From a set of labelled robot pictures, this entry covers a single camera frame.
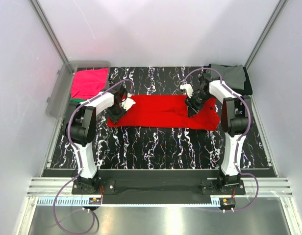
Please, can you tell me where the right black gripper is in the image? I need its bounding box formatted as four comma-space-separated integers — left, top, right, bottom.
183, 91, 213, 118

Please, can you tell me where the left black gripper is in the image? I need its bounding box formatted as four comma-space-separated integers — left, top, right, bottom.
106, 103, 128, 125

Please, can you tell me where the red t shirt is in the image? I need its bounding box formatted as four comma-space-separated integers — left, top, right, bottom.
107, 94, 220, 131

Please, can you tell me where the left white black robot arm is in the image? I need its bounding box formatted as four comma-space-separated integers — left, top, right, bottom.
63, 85, 136, 194

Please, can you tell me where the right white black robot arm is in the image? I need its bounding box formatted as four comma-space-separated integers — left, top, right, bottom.
180, 73, 252, 194

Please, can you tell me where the pink t shirt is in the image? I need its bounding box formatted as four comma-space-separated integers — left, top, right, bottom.
71, 68, 108, 99

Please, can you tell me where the green t shirt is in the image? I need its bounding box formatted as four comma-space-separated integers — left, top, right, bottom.
70, 98, 87, 103

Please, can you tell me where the grey folded t shirt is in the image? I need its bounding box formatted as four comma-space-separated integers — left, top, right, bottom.
209, 64, 246, 90

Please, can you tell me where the black folded t shirt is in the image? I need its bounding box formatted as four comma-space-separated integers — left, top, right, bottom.
206, 65, 252, 95

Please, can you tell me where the clear plastic bin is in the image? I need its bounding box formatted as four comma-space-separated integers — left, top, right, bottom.
46, 60, 111, 118

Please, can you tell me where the left orange connector box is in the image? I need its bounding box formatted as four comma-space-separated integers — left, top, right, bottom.
89, 197, 102, 205

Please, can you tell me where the orange connector box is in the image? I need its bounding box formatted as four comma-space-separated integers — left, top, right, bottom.
221, 198, 236, 206
89, 197, 102, 205

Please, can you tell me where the right orange connector box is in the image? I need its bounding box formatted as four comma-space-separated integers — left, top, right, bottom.
221, 198, 236, 206

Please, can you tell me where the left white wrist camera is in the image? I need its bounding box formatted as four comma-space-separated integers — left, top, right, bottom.
121, 97, 136, 111

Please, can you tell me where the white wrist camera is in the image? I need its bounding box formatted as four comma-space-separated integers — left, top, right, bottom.
121, 97, 136, 111
180, 84, 194, 98

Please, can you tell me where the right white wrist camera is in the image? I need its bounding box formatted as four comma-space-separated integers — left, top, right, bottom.
180, 84, 194, 98

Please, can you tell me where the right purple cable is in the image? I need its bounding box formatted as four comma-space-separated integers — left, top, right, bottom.
182, 68, 258, 212

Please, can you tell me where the purple cable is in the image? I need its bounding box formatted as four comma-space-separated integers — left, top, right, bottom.
53, 78, 135, 233
182, 68, 258, 212

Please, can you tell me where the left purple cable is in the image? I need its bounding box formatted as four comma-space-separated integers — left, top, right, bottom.
53, 78, 135, 233

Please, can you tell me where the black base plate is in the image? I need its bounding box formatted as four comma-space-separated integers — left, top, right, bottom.
72, 178, 246, 196

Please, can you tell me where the aluminium frame rail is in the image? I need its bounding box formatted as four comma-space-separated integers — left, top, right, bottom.
27, 177, 293, 197

